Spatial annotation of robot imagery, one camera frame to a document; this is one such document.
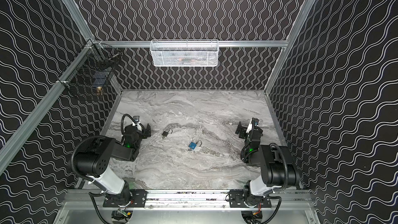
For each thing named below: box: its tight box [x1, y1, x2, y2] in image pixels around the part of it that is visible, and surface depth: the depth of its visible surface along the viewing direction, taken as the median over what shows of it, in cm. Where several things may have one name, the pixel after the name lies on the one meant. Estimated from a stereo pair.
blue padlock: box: [188, 140, 203, 150], surface depth 94 cm
